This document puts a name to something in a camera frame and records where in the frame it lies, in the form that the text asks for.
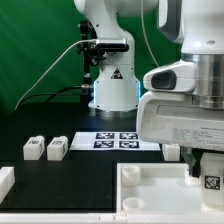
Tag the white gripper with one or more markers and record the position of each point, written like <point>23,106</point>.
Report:
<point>170,118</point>

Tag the white square tabletop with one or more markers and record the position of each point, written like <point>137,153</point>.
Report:
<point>158,188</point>

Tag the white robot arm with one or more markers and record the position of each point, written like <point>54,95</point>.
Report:
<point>199,26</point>

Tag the white sheet with tags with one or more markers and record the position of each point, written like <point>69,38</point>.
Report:
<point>111,141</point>

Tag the white obstacle fixture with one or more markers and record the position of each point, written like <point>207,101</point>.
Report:
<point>7,180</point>

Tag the white front rail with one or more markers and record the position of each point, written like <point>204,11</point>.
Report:
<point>213,218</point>

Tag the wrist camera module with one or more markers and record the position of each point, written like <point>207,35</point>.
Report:
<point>179,77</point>

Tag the black camera on stand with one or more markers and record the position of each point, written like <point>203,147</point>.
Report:
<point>95,49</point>

